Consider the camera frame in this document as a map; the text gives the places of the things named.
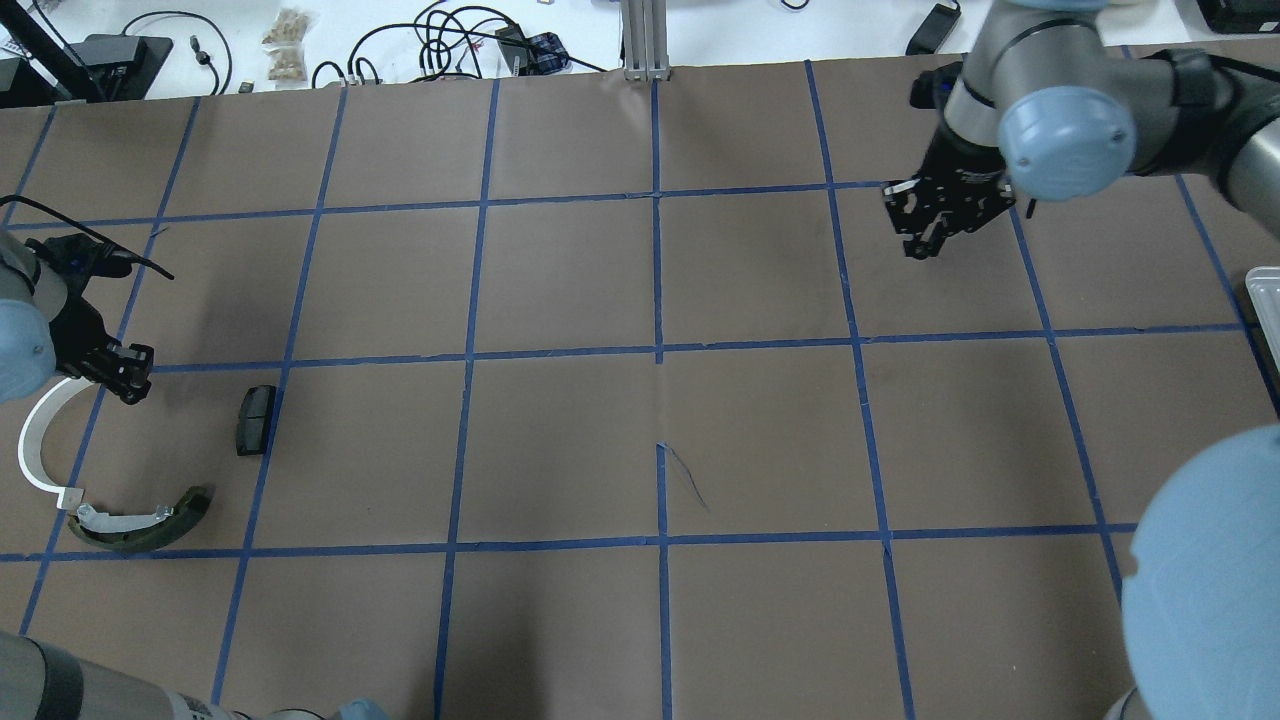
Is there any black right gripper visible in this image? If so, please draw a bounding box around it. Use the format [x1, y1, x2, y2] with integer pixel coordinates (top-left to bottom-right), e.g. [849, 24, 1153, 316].
[879, 118, 1015, 260]

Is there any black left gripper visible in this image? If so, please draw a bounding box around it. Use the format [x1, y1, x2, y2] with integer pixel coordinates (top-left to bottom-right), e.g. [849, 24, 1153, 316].
[35, 234, 155, 406]

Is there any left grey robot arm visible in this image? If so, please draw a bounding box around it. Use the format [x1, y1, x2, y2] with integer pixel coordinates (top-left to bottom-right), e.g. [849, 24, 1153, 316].
[1, 206, 236, 719]

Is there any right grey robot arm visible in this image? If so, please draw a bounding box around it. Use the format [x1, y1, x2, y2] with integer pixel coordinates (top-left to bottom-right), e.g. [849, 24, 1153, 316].
[882, 1, 1279, 719]

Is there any ribbed metal tray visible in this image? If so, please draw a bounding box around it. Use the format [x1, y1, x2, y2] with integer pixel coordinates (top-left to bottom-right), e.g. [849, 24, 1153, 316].
[1243, 266, 1280, 369]

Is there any dark grey brake pad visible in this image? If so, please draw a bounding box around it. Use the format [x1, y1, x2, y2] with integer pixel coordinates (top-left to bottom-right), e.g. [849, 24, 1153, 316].
[236, 386, 278, 457]

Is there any white curved plastic part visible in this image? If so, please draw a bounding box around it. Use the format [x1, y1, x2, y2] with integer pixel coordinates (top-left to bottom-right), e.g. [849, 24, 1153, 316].
[17, 378, 91, 512]

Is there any olive green brake shoe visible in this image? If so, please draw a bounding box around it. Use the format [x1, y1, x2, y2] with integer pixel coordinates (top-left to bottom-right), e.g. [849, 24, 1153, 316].
[67, 486, 214, 556]

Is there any black power adapter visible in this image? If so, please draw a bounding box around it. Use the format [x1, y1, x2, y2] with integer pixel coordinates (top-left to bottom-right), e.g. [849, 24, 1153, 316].
[904, 1, 963, 56]

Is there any aluminium frame post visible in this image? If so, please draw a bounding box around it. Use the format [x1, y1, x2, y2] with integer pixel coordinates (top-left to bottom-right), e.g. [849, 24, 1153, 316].
[618, 0, 671, 82]

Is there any black cable bundle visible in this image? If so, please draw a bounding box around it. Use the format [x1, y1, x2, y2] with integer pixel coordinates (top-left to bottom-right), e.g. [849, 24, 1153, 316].
[310, 0, 611, 88]

